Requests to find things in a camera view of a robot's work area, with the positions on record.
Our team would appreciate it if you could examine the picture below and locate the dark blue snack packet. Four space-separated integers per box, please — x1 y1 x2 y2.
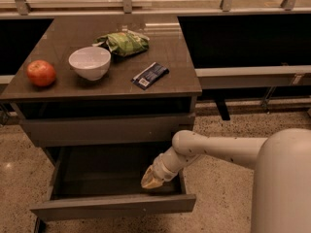
131 62 169 90

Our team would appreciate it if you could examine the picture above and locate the green chip bag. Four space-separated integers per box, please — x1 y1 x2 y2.
92 30 150 57

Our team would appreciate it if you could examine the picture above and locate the black object on floor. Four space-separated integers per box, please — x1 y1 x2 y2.
33 217 46 233

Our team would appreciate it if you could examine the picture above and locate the grey top drawer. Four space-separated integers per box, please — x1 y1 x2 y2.
21 113 195 148

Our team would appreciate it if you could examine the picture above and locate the grey wall rail bench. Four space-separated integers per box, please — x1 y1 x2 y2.
195 65 311 120

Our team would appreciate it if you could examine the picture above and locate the white ceramic bowl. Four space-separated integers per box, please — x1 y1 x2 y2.
68 47 111 81

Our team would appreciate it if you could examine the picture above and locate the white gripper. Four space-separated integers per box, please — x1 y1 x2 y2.
141 153 178 189

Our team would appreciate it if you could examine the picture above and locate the red apple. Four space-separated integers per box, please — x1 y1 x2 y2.
26 60 56 87

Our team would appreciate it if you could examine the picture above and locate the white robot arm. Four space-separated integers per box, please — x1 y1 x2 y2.
141 128 311 233

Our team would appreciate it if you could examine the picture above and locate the grey drawer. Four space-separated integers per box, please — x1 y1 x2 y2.
30 142 196 222
21 113 195 148

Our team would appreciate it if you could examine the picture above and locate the grey drawer cabinet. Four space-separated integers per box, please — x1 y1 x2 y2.
1 17 201 161

